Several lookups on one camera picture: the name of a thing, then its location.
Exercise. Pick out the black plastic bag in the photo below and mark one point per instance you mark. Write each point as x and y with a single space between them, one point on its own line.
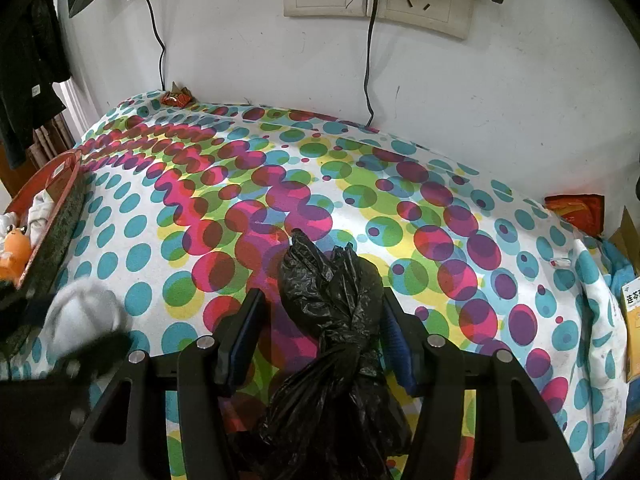
330 310

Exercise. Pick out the brown slatted furniture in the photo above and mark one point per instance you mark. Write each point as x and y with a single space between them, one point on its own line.
52 137

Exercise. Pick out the orange rubber toy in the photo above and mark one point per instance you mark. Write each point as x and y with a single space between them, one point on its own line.
15 255

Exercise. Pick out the white sock ball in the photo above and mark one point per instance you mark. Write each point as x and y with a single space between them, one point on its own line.
85 310

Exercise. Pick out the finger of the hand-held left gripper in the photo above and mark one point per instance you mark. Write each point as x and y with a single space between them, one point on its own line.
25 310
100 352

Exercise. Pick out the dark hanging jacket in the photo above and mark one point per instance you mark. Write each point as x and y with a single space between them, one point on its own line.
30 70

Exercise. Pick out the brown cardboard box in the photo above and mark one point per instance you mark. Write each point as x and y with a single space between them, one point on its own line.
625 245

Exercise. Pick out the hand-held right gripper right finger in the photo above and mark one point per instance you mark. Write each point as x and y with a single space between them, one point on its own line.
400 347

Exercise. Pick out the white wall socket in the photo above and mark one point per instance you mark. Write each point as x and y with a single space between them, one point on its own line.
425 10

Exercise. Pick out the red round tray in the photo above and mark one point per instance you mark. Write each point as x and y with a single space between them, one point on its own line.
55 230

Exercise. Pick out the white sock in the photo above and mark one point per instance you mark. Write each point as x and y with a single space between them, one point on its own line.
40 215

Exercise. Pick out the yellow medicine box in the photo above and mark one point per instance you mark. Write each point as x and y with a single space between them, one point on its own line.
632 330

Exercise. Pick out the red candy wrapper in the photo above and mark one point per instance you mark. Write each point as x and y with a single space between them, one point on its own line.
176 96

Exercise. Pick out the grey-white sock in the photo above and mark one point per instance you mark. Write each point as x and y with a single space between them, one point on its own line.
7 222

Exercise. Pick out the blue plastic bag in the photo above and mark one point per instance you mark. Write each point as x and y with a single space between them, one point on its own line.
612 262

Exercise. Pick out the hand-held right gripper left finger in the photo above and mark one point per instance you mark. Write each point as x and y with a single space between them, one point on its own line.
245 342

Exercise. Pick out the polka dot bed sheet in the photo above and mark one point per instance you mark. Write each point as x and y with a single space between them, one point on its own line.
500 310

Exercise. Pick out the red snack packet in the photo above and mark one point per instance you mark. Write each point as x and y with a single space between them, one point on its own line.
575 212

